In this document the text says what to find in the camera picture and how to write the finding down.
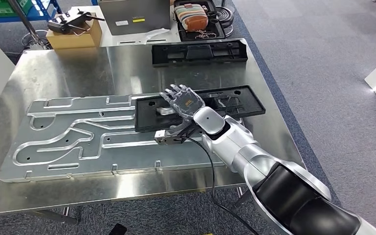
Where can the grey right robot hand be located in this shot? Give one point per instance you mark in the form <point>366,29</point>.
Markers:
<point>188,103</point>

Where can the black plastic frame part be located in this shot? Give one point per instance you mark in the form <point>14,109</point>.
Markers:
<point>142,121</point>
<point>201,52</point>

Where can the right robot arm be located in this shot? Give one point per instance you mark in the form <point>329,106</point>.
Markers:
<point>240,146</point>

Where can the stainless steel workbench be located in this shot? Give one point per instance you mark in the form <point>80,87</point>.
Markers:
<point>77,68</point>

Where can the blue shelf rack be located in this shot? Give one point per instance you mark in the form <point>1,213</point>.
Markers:
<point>13,18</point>

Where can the black open case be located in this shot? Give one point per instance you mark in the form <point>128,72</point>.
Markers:
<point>180,32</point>

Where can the grooved aluminium jig plate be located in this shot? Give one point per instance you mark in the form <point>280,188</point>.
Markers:
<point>126,159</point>

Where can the striped fabric pouch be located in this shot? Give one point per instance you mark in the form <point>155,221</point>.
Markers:
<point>193,18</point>

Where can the black round disc stack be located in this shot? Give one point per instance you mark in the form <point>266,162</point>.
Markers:
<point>227,16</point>

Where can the grey metal case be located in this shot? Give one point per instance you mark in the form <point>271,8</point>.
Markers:
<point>133,13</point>

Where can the cardboard box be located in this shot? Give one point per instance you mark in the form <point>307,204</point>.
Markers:
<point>77,40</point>

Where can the black robot foot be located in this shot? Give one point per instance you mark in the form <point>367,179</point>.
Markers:
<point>118,229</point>

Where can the black hand tool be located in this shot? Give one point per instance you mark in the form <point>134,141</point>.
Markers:
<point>61,24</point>

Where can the steel pole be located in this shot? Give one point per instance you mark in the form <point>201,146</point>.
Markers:
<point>25,19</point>

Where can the green crate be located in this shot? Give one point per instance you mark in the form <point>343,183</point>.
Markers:
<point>0,6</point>

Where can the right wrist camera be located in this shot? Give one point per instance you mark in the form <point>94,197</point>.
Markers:
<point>162,136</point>

